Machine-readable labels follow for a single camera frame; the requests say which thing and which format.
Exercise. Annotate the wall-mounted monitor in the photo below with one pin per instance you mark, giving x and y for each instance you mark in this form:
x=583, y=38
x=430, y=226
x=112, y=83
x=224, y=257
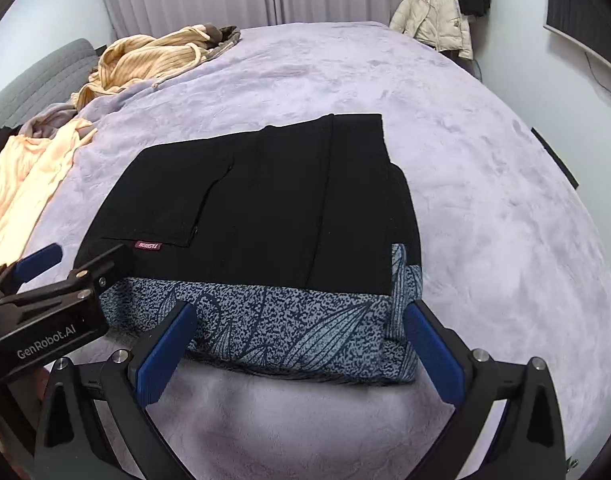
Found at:
x=585, y=15

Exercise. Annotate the grey padded headboard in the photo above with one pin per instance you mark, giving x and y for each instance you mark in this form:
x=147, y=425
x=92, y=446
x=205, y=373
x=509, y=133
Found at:
x=40, y=75

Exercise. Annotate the grey-brown furry garment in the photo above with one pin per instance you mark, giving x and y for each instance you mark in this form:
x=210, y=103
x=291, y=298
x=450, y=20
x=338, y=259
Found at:
x=228, y=37

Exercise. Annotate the tan ribbed hoodie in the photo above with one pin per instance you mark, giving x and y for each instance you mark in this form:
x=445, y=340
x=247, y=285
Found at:
x=145, y=55

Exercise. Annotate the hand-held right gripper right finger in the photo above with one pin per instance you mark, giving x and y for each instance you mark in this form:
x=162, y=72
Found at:
x=435, y=355

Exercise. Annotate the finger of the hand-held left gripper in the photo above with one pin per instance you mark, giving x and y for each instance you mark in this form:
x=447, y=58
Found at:
x=38, y=260
x=105, y=260

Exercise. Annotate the black pants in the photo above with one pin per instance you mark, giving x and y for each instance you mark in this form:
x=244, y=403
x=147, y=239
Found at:
x=285, y=200

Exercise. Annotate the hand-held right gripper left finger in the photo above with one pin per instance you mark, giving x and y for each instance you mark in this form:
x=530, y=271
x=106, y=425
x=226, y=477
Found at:
x=165, y=355

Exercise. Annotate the beige puffer jacket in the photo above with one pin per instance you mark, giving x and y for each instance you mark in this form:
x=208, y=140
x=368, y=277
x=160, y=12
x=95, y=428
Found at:
x=435, y=15

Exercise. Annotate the peach cloth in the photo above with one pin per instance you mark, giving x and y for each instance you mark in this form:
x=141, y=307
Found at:
x=20, y=175

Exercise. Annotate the lilac plush blanket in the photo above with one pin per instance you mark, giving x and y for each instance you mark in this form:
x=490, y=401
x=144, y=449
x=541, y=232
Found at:
x=485, y=210

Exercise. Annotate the taupe garment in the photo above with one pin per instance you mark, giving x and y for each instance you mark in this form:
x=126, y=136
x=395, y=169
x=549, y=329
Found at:
x=45, y=122

